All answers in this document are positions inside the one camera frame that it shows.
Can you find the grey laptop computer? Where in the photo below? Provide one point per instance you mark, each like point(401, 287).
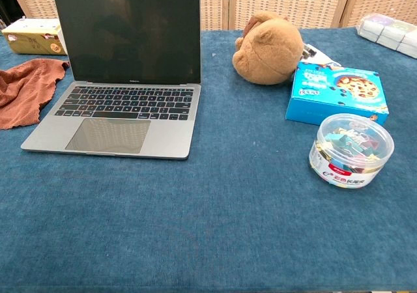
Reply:
point(163, 133)

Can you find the blue table cloth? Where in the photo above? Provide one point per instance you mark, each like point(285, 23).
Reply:
point(208, 224)

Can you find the brown plush capybara toy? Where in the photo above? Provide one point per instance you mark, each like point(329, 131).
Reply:
point(270, 55)

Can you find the blue cookie box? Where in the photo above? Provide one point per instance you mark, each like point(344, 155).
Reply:
point(325, 107)

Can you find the clear tub of binder clips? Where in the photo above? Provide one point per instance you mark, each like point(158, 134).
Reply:
point(352, 162)

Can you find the wicker folding screen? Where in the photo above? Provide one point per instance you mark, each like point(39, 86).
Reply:
point(293, 3)

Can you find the rust brown cloth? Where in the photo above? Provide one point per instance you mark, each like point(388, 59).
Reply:
point(23, 91)

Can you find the yellow tissue box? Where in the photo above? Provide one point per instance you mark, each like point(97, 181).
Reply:
point(31, 40)

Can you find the row of pocket tissue packs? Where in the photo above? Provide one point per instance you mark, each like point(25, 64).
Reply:
point(387, 32)

